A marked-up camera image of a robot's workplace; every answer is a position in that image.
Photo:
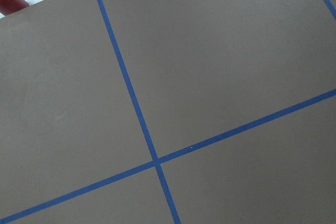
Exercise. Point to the dark red cylinder bottle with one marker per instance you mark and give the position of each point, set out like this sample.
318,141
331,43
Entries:
11,6

